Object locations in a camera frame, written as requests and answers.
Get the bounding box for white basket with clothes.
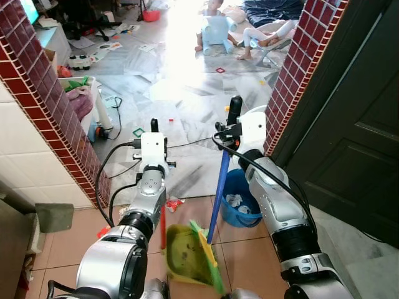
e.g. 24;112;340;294
59;75;102;143

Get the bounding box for blue-handled green broom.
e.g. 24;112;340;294
189;148;233;295

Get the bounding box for white upright vacuum cleaner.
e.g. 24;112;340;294
92;97;118;143

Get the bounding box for yellow dustpan with red handle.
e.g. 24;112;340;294
160;209;219;291

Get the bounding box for blue plastic bucket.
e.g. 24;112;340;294
221;169;263;228

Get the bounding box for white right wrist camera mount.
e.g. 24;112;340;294
239;111;268;154

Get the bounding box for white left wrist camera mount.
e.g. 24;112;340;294
140;132;166;166

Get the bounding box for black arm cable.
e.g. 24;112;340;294
94;141;144;226
212;132;312;228

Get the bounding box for white toy car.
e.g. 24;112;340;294
68;54;95;70

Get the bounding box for grey square block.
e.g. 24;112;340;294
34;202;75;233

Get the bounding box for lit computer monitor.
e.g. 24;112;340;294
19;0;40;25

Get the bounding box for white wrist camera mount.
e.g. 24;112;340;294
140;132;166;166
239;111;268;154

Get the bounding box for light blue child chair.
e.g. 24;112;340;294
202;16;233;54

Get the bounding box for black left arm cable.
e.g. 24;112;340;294
94;141;144;226

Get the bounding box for person's bare legs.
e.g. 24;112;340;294
236;19;300;61

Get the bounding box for seated small child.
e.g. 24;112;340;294
196;0;241;54

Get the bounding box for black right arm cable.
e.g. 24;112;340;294
212;132;312;228

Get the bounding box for red crumpled wrapper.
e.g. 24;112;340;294
165;196;186;213

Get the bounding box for dark panelled door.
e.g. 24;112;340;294
273;0;399;250

